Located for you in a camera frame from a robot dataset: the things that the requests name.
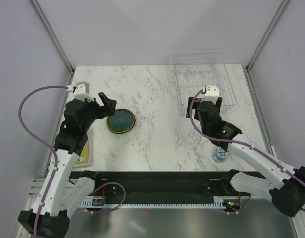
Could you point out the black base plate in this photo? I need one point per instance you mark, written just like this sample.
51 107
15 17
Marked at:
164 187

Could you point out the yellow patterned plate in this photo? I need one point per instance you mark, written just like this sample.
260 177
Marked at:
133 125

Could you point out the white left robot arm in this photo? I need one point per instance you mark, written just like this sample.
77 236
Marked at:
50 214

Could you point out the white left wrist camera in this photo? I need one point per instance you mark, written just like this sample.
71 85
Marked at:
80 91

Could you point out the lime green plate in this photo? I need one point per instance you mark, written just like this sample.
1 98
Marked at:
120 125

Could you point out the green printed card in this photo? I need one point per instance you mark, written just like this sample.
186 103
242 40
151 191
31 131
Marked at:
84 157

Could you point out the blue patterned cup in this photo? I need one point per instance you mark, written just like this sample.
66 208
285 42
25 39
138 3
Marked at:
220 155

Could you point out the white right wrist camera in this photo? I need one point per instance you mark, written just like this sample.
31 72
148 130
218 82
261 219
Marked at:
211 93

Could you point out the aluminium left frame post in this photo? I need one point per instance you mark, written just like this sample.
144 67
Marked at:
50 32

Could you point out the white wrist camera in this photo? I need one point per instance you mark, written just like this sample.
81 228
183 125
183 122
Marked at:
211 93
80 91

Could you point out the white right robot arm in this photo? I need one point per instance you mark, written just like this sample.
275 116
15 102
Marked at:
281 184

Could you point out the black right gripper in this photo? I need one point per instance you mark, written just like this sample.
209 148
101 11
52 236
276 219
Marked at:
196 100

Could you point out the aluminium frame post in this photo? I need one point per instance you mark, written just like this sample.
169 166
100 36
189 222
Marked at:
50 32
267 34

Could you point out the dark teal plate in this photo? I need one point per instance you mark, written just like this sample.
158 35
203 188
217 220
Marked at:
121 121

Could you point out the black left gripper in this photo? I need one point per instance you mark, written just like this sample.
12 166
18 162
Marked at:
110 105

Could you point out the white wire dish rack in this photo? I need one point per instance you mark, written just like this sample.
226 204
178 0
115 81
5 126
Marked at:
194 70

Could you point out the white cable duct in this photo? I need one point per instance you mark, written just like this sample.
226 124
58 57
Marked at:
214 203

